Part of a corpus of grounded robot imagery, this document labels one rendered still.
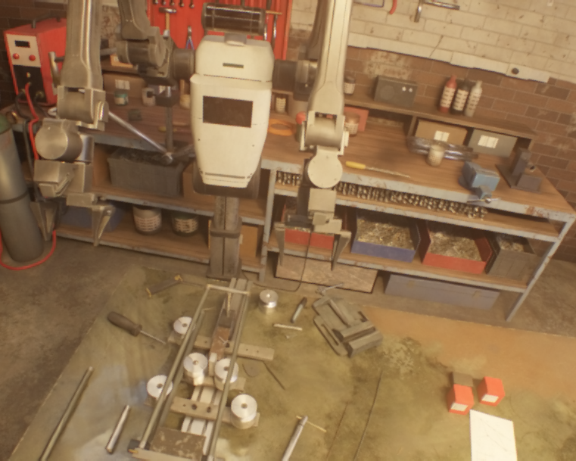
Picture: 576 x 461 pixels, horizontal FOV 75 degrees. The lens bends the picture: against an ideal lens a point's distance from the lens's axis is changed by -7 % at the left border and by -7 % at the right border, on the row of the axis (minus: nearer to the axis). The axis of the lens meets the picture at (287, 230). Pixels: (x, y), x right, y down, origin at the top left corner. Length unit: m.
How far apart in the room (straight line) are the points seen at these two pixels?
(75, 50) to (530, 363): 1.30
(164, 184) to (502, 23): 2.15
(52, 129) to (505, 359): 1.19
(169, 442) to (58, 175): 0.47
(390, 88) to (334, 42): 1.81
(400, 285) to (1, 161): 2.34
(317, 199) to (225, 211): 0.77
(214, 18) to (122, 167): 1.42
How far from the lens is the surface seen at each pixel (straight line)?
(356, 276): 2.47
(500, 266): 2.56
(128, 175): 2.39
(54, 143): 0.74
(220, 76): 1.23
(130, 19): 1.07
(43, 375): 2.20
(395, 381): 1.06
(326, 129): 0.74
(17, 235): 2.70
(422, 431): 1.01
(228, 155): 1.22
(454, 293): 2.67
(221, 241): 1.45
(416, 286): 2.58
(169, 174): 2.28
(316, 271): 2.45
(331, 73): 0.74
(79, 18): 0.83
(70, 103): 0.82
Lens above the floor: 1.70
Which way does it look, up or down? 36 degrees down
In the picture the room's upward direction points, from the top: 9 degrees clockwise
